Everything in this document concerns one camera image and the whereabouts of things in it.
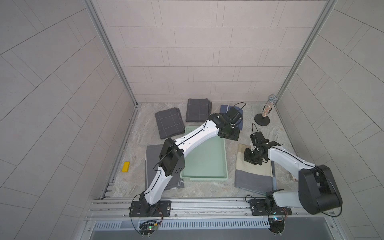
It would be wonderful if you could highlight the blue pillowcase yellow stripe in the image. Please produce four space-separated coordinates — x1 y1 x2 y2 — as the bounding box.
220 105 243 130

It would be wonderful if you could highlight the beige and grey pillowcase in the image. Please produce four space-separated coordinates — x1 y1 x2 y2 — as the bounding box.
235 144 274 195

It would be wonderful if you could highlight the light green plastic basket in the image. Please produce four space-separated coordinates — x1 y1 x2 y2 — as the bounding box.
176 122 228 182

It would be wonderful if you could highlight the dark grey checked pillowcase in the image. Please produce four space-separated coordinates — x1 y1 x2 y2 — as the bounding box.
155 108 185 140
186 99 212 123

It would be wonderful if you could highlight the plain grey pillowcase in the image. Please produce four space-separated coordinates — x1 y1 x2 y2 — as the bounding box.
145 145 185 191

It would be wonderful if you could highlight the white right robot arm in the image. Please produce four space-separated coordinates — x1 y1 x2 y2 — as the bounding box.
244 132 343 215

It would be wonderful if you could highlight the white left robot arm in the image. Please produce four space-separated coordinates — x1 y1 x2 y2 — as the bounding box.
139 107 243 217

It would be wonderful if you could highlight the dark grey checked pillowcase back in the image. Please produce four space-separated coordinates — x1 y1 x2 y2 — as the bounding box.
186 99 212 123

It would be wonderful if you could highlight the right round circuit board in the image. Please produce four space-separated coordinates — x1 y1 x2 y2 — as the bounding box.
268 217 285 235

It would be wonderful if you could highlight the yellow small block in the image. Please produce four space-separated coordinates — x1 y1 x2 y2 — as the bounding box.
122 162 130 173

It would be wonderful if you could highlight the left green circuit board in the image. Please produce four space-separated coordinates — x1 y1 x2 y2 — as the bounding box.
139 220 160 237

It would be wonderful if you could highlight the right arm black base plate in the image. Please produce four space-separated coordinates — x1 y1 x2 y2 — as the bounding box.
248 199 292 217

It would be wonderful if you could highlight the aluminium front rail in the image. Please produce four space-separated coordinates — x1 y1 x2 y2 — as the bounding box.
80 197 342 238

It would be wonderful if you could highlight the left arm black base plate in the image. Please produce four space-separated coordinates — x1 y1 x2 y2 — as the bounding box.
129 201 172 218

